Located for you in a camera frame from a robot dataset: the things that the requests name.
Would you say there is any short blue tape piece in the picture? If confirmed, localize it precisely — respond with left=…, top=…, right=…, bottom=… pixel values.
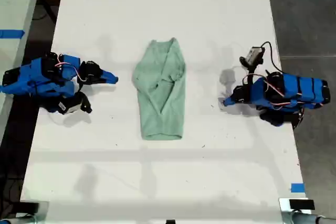
left=290, top=183, right=306, bottom=194

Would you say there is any red white servo wire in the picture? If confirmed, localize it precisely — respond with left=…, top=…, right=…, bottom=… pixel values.
left=55, top=54, right=88, bottom=83
left=241, top=73, right=288, bottom=99

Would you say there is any black camera box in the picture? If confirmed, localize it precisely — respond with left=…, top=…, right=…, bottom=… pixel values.
left=56, top=99, right=81, bottom=116
left=245, top=46, right=265, bottom=65

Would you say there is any white side table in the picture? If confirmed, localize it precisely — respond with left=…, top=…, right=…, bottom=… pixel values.
left=0, top=0, right=45, bottom=135

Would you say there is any long blue tape strip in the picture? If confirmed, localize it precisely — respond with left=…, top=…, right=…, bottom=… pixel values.
left=0, top=29, right=26, bottom=39

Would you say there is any pale green t-shirt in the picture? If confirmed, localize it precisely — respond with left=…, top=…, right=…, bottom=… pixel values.
left=132, top=37, right=187, bottom=141

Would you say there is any black camera stalk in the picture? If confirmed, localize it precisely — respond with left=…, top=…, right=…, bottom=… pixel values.
left=239, top=56, right=257, bottom=83
left=78, top=91, right=93, bottom=115

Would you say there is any small black box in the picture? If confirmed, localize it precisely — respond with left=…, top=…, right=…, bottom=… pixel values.
left=288, top=199, right=316, bottom=211
left=18, top=200, right=50, bottom=216

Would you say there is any black camera cable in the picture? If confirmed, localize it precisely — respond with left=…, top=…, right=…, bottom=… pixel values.
left=261, top=41, right=285, bottom=74

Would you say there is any black floor cable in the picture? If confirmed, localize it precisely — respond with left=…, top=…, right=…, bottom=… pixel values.
left=33, top=0, right=59, bottom=23

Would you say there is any grey metal tube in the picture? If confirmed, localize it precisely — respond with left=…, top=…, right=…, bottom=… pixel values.
left=0, top=214, right=35, bottom=224
left=281, top=211, right=336, bottom=224

